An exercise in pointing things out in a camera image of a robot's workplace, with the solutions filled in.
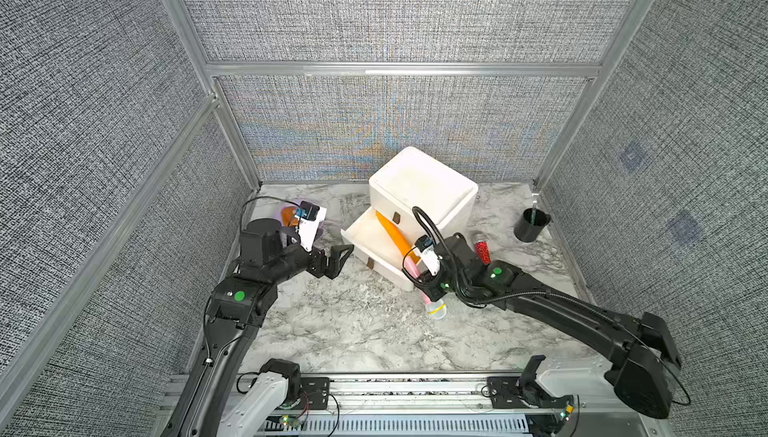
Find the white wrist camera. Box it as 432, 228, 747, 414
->
296, 201, 327, 252
415, 235, 441, 276

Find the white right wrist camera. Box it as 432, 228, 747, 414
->
415, 235, 441, 276

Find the black mug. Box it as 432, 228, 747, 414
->
513, 208, 551, 243

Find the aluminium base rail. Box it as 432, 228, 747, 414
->
158, 372, 661, 437

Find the white three-drawer storage unit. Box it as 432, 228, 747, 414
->
369, 147, 478, 242

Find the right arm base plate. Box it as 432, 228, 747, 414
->
486, 376, 574, 413

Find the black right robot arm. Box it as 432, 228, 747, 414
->
411, 233, 682, 420

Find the red glitter microphone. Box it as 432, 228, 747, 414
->
475, 241, 491, 265

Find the orange microphone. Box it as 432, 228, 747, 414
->
375, 211, 420, 263

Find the pink microphone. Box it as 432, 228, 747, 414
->
403, 256, 449, 321

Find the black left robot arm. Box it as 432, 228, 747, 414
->
163, 218, 354, 436

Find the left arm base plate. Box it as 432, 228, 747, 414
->
278, 377, 330, 411

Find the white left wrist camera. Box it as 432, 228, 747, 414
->
296, 201, 327, 252

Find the white bottom drawer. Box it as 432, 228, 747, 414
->
341, 207, 415, 292

